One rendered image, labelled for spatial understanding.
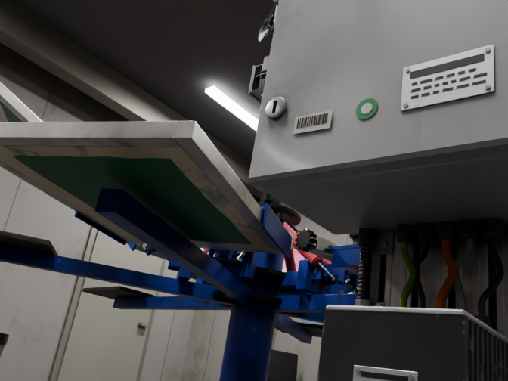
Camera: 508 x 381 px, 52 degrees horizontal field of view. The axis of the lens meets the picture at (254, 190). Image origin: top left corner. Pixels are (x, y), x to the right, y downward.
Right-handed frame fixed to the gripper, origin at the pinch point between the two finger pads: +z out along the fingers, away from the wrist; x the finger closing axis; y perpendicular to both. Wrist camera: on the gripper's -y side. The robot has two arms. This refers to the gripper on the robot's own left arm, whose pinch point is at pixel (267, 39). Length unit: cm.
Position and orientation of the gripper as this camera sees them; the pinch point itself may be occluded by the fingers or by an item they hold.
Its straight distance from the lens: 188.5
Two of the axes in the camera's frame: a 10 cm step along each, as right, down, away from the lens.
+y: -2.7, 8.7, -4.0
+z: -4.7, 2.5, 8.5
